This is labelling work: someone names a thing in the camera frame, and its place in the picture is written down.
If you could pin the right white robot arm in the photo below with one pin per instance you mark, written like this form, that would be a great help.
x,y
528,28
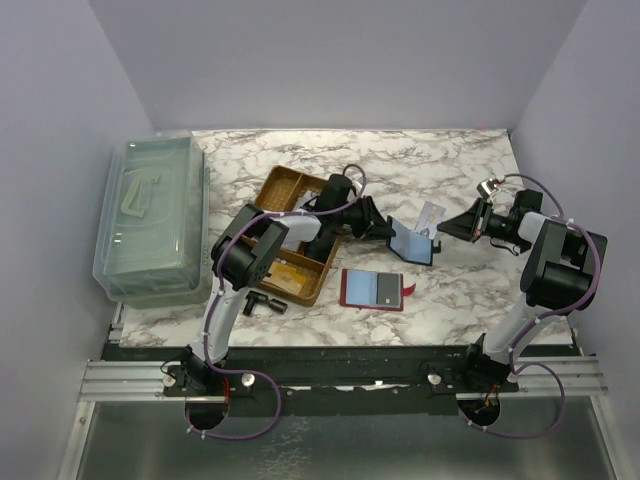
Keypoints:
x,y
561,273

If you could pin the grey VIP card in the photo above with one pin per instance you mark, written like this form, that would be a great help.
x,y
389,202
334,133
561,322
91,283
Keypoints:
x,y
388,290

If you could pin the woven wicker organizer tray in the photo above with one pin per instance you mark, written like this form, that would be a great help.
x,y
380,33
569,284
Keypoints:
x,y
285,189

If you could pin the black card holder in tray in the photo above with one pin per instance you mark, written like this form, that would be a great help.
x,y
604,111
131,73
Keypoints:
x,y
320,248

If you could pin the black T-shaped tool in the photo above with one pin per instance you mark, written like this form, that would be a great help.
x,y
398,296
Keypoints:
x,y
255,298

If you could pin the red card holder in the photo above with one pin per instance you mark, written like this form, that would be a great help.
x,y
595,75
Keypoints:
x,y
358,288

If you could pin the gold cards in tray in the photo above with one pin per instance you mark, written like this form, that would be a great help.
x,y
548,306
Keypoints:
x,y
285,277

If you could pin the aluminium frame rail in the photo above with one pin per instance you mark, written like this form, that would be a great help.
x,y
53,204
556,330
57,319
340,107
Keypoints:
x,y
124,381

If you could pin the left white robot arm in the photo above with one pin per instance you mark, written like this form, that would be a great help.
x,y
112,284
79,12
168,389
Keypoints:
x,y
245,251

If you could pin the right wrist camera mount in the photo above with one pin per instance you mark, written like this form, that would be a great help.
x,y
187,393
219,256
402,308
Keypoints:
x,y
490,187

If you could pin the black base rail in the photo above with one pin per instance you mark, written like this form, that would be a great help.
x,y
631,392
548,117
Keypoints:
x,y
259,381

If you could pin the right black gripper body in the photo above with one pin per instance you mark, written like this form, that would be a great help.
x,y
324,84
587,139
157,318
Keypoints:
x,y
478,219

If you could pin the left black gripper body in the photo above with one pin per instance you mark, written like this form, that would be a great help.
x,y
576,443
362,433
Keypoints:
x,y
367,218

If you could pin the clear plastic storage box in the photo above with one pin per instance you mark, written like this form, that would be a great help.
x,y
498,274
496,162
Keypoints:
x,y
152,242

